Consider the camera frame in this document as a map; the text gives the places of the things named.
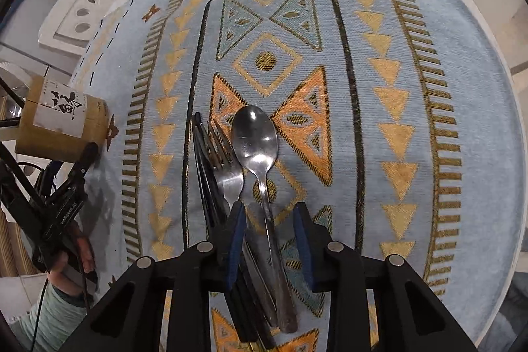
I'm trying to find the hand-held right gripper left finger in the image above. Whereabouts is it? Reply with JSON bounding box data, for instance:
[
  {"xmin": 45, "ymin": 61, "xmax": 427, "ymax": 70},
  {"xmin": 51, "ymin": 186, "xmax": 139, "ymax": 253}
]
[{"xmin": 62, "ymin": 201, "xmax": 248, "ymax": 352}]

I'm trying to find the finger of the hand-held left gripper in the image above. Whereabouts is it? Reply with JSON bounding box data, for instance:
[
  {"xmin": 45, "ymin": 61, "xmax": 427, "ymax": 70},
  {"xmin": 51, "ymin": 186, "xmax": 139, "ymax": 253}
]
[{"xmin": 58, "ymin": 142, "xmax": 100, "ymax": 205}]

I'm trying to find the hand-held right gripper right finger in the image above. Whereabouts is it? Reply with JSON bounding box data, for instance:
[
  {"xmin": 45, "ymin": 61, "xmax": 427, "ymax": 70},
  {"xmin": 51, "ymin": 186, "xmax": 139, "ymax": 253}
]
[{"xmin": 292, "ymin": 201, "xmax": 475, "ymax": 352}]

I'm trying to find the bamboo utensil holder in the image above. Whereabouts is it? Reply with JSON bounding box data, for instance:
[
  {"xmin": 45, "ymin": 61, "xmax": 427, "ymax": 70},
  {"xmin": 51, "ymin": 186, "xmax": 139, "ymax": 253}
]
[{"xmin": 14, "ymin": 74, "xmax": 110, "ymax": 163}]

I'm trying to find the metal fork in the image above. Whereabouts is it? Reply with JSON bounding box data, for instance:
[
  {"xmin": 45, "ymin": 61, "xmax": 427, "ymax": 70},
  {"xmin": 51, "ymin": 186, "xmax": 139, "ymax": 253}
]
[{"xmin": 206, "ymin": 119, "xmax": 279, "ymax": 330}]

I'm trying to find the metal spoon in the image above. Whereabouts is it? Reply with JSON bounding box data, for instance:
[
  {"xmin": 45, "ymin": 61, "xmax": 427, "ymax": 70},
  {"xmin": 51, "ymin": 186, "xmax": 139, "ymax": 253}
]
[{"xmin": 231, "ymin": 105, "xmax": 298, "ymax": 334}]

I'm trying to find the person's left forearm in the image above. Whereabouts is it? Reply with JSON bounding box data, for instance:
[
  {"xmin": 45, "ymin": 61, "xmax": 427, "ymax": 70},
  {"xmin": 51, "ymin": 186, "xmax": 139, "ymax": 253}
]
[{"xmin": 12, "ymin": 282, "xmax": 89, "ymax": 352}]

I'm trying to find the person's left hand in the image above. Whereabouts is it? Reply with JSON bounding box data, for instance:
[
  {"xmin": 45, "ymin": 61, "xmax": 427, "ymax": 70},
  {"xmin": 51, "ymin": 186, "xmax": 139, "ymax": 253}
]
[{"xmin": 46, "ymin": 226, "xmax": 97, "ymax": 297}]

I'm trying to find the striped brown curtain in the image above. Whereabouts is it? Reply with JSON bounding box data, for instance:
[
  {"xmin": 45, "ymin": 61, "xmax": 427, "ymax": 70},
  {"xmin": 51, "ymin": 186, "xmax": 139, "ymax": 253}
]
[{"xmin": 0, "ymin": 208, "xmax": 46, "ymax": 280}]

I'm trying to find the blue patterned woven mat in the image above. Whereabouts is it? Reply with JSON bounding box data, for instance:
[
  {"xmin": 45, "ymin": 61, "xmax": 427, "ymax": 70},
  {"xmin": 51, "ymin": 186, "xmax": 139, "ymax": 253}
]
[{"xmin": 70, "ymin": 0, "xmax": 512, "ymax": 352}]

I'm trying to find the white carved chair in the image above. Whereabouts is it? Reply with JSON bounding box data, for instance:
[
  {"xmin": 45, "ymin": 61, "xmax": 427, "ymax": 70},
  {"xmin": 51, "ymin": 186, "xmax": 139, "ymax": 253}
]
[{"xmin": 38, "ymin": 0, "xmax": 126, "ymax": 56}]

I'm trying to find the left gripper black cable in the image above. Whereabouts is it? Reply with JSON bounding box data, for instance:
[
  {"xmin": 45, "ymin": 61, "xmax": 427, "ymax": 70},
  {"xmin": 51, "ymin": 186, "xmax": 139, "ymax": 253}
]
[{"xmin": 0, "ymin": 142, "xmax": 25, "ymax": 179}]

